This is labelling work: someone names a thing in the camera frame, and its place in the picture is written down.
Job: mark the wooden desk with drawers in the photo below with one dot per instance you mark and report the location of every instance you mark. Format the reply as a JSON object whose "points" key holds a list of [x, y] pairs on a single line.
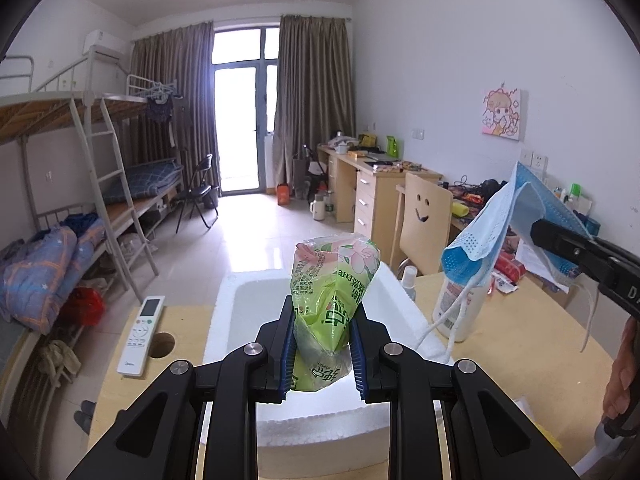
{"points": [[372, 195]]}

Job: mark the person's right hand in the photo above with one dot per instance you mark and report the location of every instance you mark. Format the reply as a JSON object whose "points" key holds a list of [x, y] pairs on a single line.
{"points": [[620, 375]]}

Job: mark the hanging dark clothes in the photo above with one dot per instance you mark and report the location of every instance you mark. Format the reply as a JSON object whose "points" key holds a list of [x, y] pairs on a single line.
{"points": [[160, 105]]}

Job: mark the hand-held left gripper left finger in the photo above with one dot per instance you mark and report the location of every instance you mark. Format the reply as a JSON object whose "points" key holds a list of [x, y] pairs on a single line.
{"points": [[286, 360]]}

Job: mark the white wall sockets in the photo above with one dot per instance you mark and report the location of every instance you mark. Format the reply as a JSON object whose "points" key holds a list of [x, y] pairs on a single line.
{"points": [[534, 160]]}

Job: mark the red snack packet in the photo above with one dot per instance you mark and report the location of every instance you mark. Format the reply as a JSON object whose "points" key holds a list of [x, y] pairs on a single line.
{"points": [[509, 270]]}

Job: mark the white remote control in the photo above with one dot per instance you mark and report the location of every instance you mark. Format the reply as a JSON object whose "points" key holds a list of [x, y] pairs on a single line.
{"points": [[142, 335]]}

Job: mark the white thermos jug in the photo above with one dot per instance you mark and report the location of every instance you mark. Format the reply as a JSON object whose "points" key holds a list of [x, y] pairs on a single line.
{"points": [[318, 210]]}

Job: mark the white bottle red cap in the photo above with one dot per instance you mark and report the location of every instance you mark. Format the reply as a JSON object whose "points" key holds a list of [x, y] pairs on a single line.
{"points": [[462, 310]]}

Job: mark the black folding chair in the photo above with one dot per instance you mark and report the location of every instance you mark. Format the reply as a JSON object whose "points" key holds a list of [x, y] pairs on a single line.
{"points": [[197, 192]]}

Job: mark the white foam box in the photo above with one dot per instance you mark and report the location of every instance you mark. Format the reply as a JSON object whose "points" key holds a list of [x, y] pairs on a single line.
{"points": [[250, 310]]}

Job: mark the green standing packet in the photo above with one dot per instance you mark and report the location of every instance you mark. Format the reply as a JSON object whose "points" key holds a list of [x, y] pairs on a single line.
{"points": [[393, 147]]}

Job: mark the glass balcony door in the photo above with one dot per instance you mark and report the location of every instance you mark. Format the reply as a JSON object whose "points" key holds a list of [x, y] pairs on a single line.
{"points": [[240, 110]]}

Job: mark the grey slippers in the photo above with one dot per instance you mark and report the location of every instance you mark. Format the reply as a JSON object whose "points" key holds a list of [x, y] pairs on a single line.
{"points": [[84, 415]]}

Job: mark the wooden chair smiley cutout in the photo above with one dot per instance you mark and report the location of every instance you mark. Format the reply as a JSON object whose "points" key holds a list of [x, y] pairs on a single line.
{"points": [[425, 225]]}

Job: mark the blue plaid folded mattress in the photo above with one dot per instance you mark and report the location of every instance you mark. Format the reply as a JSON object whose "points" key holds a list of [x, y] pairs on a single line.
{"points": [[145, 180]]}

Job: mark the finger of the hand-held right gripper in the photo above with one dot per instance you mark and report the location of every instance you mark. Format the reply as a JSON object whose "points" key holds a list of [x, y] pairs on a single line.
{"points": [[560, 240]]}

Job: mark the orange bag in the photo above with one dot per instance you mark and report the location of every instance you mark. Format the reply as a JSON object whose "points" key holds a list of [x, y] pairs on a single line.
{"points": [[284, 195]]}

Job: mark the red bag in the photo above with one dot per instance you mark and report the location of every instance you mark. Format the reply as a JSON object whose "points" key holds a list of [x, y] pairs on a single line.
{"points": [[85, 305]]}

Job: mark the white wall switch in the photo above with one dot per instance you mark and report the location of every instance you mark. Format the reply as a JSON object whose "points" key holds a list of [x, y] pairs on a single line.
{"points": [[417, 134]]}

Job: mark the white air conditioner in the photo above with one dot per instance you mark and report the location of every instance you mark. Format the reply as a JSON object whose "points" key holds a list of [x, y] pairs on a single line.
{"points": [[102, 45]]}

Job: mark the clear blue sanitizer bottle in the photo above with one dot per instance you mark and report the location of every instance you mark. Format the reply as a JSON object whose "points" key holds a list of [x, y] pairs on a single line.
{"points": [[409, 285]]}

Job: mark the green tissue packet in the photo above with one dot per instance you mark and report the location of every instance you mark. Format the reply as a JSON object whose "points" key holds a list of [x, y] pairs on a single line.
{"points": [[325, 300]]}

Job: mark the white paper sheet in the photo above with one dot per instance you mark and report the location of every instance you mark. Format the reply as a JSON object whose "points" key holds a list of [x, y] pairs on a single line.
{"points": [[535, 262]]}

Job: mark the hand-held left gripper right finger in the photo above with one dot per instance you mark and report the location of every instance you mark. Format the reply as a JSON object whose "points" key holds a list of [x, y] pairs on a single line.
{"points": [[357, 365]]}

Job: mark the brown curtain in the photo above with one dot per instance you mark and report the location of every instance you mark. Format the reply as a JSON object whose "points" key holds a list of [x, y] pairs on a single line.
{"points": [[175, 95], [315, 90]]}

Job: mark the metal bunk bed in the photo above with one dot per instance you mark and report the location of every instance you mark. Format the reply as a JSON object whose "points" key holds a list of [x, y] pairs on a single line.
{"points": [[75, 110]]}

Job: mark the cartoon wall poster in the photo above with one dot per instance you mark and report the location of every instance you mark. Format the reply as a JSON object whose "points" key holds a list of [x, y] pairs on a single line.
{"points": [[504, 114]]}

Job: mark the black waste bin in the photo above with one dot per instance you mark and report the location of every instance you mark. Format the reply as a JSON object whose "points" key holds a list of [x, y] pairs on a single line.
{"points": [[212, 198]]}

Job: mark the cluttered wooden desk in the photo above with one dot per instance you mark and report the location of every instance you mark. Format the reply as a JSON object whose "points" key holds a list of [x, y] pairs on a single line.
{"points": [[500, 205]]}

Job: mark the blue orange quilt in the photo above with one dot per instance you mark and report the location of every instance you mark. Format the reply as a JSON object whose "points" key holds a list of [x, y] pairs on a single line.
{"points": [[45, 270]]}

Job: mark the blue face mask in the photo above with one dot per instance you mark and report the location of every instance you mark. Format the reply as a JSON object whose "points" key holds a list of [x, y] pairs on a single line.
{"points": [[480, 240]]}

